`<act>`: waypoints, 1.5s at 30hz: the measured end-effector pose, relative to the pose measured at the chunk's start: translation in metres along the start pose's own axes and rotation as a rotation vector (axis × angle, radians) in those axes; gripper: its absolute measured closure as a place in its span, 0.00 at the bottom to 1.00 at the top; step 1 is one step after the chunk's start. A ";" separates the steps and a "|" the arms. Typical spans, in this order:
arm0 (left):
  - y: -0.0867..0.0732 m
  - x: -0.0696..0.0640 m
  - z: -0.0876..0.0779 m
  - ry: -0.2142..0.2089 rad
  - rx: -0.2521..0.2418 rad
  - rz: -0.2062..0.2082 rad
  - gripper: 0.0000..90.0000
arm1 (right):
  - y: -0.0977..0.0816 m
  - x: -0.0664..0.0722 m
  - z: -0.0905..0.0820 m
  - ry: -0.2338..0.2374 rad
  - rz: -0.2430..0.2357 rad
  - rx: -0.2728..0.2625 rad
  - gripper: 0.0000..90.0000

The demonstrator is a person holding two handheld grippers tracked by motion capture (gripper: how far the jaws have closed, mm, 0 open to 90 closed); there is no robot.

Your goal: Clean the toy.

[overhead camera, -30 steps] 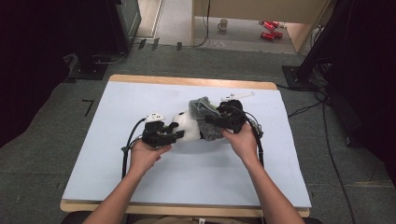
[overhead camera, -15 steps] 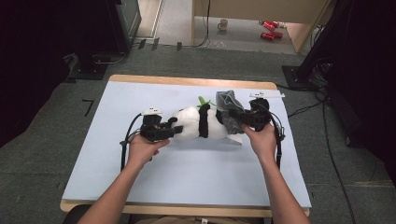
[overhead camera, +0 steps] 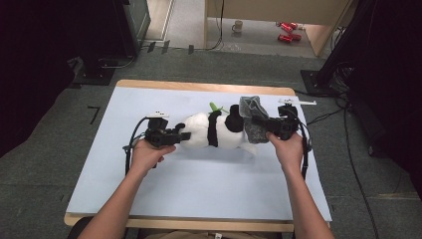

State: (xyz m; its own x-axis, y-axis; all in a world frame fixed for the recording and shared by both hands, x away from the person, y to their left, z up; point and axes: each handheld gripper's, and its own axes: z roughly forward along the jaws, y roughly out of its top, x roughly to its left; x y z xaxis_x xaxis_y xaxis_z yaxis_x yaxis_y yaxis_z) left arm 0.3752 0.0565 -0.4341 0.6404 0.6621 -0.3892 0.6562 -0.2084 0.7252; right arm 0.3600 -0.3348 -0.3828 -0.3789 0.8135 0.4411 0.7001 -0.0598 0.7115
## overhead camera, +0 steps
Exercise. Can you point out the panda plush toy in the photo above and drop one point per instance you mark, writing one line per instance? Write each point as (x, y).
(199, 132)

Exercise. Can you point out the wooden table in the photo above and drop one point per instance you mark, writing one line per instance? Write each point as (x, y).
(212, 87)

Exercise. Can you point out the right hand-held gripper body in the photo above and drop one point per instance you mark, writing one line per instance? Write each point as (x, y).
(287, 124)

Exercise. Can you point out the person's right hand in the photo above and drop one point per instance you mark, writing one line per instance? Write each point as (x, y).
(288, 151)

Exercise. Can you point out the pale blue table mat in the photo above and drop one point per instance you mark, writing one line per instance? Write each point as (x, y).
(199, 186)

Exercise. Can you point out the grey fluffy cloth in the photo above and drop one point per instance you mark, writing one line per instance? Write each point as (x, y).
(253, 109)

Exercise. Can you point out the person's left hand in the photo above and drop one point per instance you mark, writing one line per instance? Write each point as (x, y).
(147, 156)

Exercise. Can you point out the black stand base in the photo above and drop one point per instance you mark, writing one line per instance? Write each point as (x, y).
(96, 74)

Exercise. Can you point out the beige mug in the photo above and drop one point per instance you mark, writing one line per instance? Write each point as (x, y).
(237, 26)

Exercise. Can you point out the black slanted stand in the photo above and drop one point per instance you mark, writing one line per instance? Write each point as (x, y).
(341, 43)

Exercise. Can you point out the beige wooden desk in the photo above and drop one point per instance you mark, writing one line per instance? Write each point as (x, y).
(275, 8)

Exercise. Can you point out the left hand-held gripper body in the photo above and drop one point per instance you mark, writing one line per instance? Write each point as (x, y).
(159, 132)

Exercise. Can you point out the dark cabinet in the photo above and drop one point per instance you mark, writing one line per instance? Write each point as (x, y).
(136, 23)

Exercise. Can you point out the red drink can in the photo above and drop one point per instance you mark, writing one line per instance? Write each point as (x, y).
(296, 37)
(286, 27)
(285, 38)
(294, 25)

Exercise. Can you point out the dark curtain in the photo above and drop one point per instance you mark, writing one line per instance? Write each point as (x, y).
(398, 83)
(40, 66)

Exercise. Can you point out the black tape strip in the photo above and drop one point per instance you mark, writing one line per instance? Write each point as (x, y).
(151, 47)
(191, 49)
(165, 47)

